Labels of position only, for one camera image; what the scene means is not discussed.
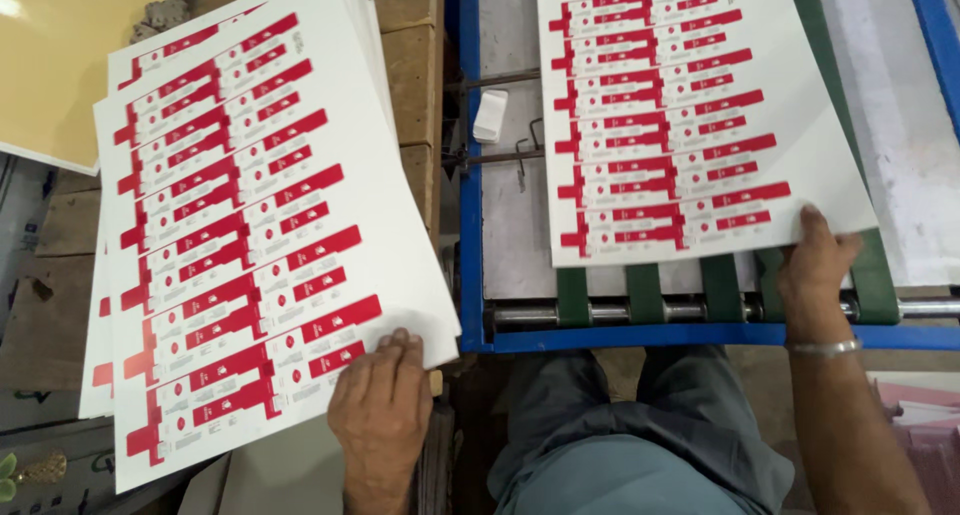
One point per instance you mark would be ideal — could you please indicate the person's right hand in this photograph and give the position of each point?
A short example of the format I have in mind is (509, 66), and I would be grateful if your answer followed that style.
(814, 290)

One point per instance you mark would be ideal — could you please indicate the person's left hand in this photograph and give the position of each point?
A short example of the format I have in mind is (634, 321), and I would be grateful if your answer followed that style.
(379, 417)

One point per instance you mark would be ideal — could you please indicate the person's left fingers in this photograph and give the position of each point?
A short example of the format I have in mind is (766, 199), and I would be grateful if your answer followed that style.
(401, 344)

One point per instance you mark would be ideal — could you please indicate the single red printed carton sheet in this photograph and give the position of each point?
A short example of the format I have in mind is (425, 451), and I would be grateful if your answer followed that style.
(375, 222)

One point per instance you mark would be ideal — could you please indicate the steel roller shaft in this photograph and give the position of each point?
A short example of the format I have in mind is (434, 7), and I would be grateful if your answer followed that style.
(525, 314)

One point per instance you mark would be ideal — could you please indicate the green conveyor belt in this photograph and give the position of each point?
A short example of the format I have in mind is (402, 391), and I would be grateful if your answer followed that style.
(721, 288)
(573, 296)
(645, 294)
(769, 286)
(874, 282)

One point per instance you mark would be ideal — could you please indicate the thin metal rod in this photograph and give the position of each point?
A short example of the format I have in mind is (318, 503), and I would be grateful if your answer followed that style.
(502, 78)
(499, 156)

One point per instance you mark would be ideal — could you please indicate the bent metal hook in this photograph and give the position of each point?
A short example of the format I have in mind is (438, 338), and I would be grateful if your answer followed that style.
(520, 162)

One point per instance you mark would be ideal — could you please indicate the small white paper stack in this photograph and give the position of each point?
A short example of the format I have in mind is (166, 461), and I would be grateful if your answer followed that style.
(490, 115)

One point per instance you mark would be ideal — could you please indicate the person's grey shirt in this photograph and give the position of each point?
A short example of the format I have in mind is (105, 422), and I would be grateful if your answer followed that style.
(607, 481)

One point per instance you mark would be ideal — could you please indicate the brown wooden pallet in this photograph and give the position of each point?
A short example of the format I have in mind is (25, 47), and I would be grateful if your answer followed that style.
(411, 72)

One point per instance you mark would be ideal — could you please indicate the person's grey trousers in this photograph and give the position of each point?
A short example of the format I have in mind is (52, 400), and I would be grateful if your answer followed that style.
(675, 402)

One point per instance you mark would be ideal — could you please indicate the stack of red printed sheets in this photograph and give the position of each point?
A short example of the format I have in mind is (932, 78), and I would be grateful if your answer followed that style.
(89, 404)

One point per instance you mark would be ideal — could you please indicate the printed cardboard carton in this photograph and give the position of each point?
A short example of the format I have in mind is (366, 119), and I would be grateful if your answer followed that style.
(67, 492)

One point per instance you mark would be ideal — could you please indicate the grey rough lump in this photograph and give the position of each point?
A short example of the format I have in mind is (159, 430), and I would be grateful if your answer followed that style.
(159, 16)

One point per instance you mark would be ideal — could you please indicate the yellow glossy board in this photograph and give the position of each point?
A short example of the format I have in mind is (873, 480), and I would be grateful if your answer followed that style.
(60, 57)

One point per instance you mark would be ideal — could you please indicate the pink paper stack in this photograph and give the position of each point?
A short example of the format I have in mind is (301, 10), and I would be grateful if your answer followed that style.
(926, 440)

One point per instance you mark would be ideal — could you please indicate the worn white machine panel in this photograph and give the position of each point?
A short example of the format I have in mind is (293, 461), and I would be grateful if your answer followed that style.
(900, 125)

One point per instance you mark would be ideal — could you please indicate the blue metal machine frame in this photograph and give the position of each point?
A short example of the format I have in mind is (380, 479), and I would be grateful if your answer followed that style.
(471, 222)

